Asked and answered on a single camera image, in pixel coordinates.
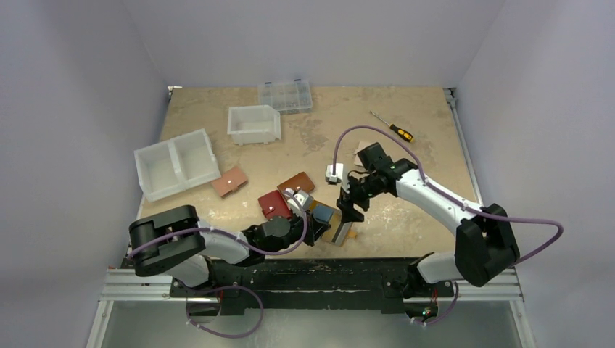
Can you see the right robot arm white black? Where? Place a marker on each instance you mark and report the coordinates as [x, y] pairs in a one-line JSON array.
[[485, 244]]

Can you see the brown leather card holder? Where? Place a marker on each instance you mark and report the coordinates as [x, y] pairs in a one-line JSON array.
[[298, 182]]

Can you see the light blue credit card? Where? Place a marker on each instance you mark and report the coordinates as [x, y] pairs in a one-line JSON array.
[[322, 213]]

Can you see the yellow black screwdriver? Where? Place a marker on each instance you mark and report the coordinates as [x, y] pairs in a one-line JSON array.
[[402, 133]]

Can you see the clear compartment organizer box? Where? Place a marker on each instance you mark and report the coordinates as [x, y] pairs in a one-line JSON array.
[[288, 97]]

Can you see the white two-compartment bin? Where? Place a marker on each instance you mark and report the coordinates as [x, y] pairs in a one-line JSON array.
[[176, 165]]

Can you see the beige card holder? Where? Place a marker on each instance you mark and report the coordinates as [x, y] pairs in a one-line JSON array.
[[361, 146]]

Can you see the orange card holder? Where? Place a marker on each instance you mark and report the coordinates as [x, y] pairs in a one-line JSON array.
[[336, 219]]

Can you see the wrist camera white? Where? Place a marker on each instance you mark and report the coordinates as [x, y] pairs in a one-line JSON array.
[[300, 202], [334, 174]]

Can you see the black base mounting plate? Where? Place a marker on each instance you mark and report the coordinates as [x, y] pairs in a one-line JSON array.
[[386, 284]]

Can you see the aluminium frame rail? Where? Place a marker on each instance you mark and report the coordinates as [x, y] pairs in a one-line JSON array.
[[122, 285]]

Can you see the dark red card holder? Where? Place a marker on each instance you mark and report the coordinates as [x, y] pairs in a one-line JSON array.
[[273, 205]]

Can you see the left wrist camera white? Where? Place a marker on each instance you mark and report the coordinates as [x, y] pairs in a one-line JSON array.
[[300, 202]]

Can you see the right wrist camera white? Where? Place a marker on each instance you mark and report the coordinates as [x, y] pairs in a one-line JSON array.
[[334, 174]]

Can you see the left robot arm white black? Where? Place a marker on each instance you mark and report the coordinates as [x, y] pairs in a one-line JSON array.
[[176, 243]]

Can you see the pink tan card holder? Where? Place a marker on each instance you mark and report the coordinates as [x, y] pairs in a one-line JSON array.
[[231, 181]]

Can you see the white small open bin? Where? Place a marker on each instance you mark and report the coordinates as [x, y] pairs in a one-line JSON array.
[[259, 124]]

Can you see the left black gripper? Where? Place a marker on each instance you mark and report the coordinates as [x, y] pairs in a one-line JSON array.
[[314, 228]]

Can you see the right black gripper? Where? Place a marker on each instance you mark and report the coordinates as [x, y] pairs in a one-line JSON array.
[[352, 198]]

